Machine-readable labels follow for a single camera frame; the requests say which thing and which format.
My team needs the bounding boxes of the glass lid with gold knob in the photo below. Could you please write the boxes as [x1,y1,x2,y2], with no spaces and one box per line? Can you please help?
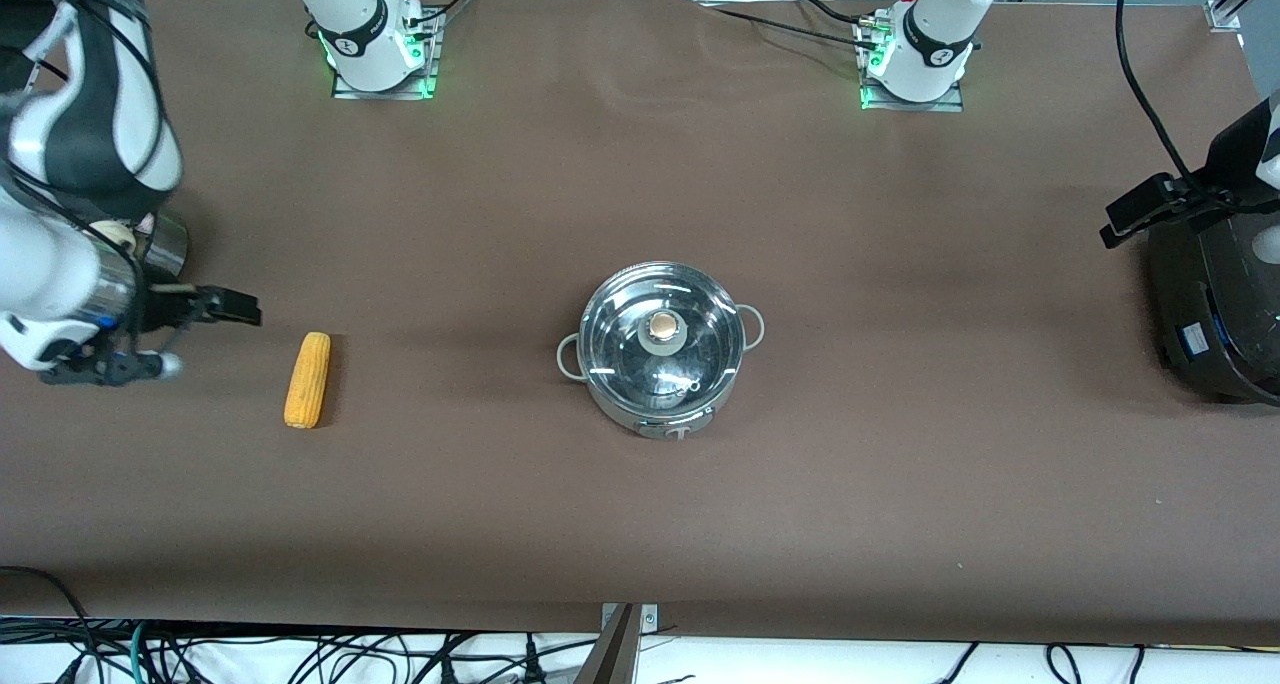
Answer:
[579,262,747,411]

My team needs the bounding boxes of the thick black cable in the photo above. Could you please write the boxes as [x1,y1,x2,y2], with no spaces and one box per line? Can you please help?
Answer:
[1115,0,1216,197]

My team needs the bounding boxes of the black rice cooker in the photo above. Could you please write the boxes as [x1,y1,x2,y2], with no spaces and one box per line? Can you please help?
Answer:
[1145,199,1280,407]

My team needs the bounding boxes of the brown table mat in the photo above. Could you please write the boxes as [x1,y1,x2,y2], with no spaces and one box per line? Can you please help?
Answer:
[0,0,1280,645]

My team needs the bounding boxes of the steel steamer pot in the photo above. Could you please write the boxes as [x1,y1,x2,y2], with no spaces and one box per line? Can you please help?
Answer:
[135,211,191,283]

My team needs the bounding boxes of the yellow corn cob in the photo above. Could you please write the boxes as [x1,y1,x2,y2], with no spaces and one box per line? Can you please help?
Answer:
[283,332,332,430]

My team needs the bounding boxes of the silver metal bracket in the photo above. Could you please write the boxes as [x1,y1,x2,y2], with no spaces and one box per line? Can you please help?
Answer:
[601,602,660,635]

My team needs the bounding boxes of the steel pot pale green handles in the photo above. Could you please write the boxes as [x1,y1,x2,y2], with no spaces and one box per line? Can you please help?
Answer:
[556,261,767,441]

